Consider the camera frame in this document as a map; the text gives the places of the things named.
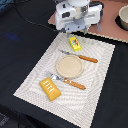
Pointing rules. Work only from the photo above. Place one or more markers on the yellow toy butter box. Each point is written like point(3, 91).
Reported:
point(74, 43)

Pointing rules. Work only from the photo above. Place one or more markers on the orange toy bread loaf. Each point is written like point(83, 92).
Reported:
point(50, 89)

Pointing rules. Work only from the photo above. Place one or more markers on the toy knife wooden handle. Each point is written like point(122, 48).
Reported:
point(80, 56)

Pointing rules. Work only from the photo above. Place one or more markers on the beige bowl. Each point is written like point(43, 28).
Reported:
point(123, 14)

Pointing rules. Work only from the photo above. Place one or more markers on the toy fork wooden handle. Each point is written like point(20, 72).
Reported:
point(77, 85)

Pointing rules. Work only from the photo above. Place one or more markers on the round wooden plate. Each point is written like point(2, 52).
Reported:
point(69, 66)

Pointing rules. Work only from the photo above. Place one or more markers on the white woven placemat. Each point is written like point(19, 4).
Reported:
point(74, 105)

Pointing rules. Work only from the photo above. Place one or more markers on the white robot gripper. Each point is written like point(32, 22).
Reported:
point(77, 15)

